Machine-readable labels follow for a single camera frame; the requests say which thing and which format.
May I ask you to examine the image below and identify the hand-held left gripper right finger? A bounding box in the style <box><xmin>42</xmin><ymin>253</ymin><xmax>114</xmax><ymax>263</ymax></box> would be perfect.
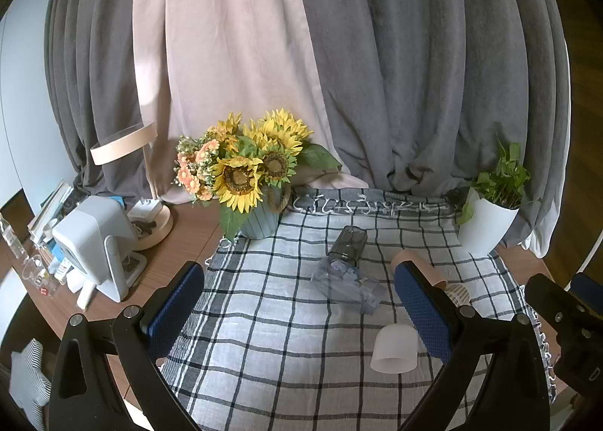
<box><xmin>393</xmin><ymin>262</ymin><xmax>552</xmax><ymax>431</ymax></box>

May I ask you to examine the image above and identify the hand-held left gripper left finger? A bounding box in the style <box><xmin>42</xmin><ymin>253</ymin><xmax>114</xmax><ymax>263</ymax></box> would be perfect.
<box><xmin>47</xmin><ymin>261</ymin><xmax>205</xmax><ymax>431</ymax></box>

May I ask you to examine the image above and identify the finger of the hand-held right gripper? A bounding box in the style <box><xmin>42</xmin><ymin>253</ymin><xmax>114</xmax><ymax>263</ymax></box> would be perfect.
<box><xmin>570</xmin><ymin>273</ymin><xmax>603</xmax><ymax>304</ymax></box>
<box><xmin>524</xmin><ymin>273</ymin><xmax>593</xmax><ymax>347</ymax></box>

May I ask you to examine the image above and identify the patterned paper cup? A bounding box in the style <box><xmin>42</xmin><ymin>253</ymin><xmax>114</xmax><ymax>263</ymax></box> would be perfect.
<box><xmin>443</xmin><ymin>282</ymin><xmax>472</xmax><ymax>307</ymax></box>

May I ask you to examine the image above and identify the white frosted cup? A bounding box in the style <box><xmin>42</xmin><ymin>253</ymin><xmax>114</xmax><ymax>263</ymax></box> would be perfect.
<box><xmin>370</xmin><ymin>324</ymin><xmax>419</xmax><ymax>374</ymax></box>

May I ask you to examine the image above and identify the pink cup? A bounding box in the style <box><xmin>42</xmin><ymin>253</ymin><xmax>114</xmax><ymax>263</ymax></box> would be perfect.
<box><xmin>391</xmin><ymin>249</ymin><xmax>448</xmax><ymax>291</ymax></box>

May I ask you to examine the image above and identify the clear plastic cup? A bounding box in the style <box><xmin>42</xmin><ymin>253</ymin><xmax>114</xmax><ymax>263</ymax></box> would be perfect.
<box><xmin>311</xmin><ymin>256</ymin><xmax>388</xmax><ymax>315</ymax></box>

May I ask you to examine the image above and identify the dark transparent cup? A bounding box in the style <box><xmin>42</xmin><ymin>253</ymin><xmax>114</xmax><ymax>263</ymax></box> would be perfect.
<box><xmin>328</xmin><ymin>225</ymin><xmax>368</xmax><ymax>267</ymax></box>

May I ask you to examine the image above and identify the clear glass cup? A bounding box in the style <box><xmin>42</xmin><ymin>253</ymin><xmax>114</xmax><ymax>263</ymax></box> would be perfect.
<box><xmin>21</xmin><ymin>256</ymin><xmax>60</xmax><ymax>296</ymax></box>

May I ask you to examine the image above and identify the white charger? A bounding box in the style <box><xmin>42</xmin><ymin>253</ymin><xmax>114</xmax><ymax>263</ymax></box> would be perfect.
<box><xmin>129</xmin><ymin>199</ymin><xmax>161</xmax><ymax>223</ymax></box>

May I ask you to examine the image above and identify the white plant pot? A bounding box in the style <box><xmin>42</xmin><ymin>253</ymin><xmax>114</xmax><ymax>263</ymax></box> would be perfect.
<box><xmin>458</xmin><ymin>188</ymin><xmax>520</xmax><ymax>256</ymax></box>

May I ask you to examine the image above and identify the white projector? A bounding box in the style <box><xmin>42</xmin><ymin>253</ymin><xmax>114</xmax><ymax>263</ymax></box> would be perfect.
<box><xmin>52</xmin><ymin>196</ymin><xmax>139</xmax><ymax>304</ymax></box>

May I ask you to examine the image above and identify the blue ribbed vase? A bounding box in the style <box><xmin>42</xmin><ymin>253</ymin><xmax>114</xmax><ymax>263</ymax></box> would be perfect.
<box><xmin>238</xmin><ymin>186</ymin><xmax>293</xmax><ymax>240</ymax></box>

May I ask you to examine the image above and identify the checked tablecloth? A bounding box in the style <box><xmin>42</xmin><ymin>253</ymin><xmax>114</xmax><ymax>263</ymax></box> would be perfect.
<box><xmin>162</xmin><ymin>188</ymin><xmax>561</xmax><ymax>431</ymax></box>

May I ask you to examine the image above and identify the green leafy plant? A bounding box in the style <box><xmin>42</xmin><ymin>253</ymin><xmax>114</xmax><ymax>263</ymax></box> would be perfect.
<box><xmin>455</xmin><ymin>136</ymin><xmax>540</xmax><ymax>224</ymax></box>

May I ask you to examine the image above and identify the stack of books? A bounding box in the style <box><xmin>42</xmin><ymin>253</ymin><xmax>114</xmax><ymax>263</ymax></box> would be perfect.
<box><xmin>27</xmin><ymin>180</ymin><xmax>73</xmax><ymax>243</ymax></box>

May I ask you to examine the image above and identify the sunflower bouquet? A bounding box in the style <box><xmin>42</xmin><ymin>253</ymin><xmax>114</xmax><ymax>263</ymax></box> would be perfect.
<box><xmin>172</xmin><ymin>109</ymin><xmax>342</xmax><ymax>239</ymax></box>

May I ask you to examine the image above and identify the striped cushion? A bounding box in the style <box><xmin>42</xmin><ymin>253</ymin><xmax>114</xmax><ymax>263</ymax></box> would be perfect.
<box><xmin>9</xmin><ymin>339</ymin><xmax>52</xmax><ymax>431</ymax></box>

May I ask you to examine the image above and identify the grey curtain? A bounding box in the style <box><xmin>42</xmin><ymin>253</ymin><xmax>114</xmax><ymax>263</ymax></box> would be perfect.
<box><xmin>44</xmin><ymin>0</ymin><xmax>573</xmax><ymax>257</ymax></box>

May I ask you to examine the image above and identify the pink curtain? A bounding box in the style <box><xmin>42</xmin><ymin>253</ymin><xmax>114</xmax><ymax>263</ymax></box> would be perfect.
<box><xmin>133</xmin><ymin>0</ymin><xmax>368</xmax><ymax>204</ymax></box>

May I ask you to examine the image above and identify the ring desk lamp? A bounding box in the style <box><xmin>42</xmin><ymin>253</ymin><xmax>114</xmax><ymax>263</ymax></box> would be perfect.
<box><xmin>90</xmin><ymin>124</ymin><xmax>174</xmax><ymax>251</ymax></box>

